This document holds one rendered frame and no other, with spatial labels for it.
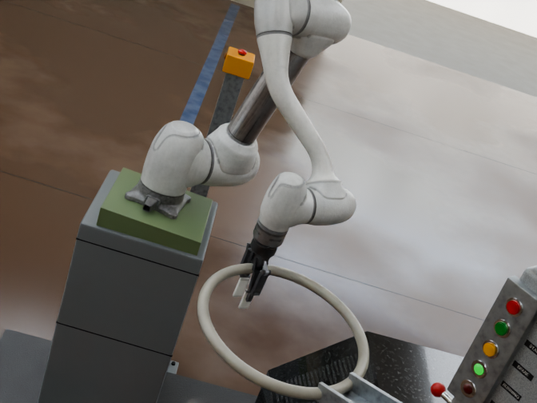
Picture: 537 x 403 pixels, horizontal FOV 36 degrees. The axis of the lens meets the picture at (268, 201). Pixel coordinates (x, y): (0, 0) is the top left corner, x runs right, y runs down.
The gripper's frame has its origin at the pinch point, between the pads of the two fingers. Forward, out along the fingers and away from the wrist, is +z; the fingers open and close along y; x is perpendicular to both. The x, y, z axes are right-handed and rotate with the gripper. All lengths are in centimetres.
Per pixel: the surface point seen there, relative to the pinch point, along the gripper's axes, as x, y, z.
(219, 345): -22.0, 30.7, -10.0
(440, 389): 5, 73, -38
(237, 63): 40, -129, -15
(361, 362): 17.5, 37.6, -9.6
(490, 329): 2, 78, -60
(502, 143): 400, -308, 94
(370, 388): 12, 49, -13
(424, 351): 52, 25, 0
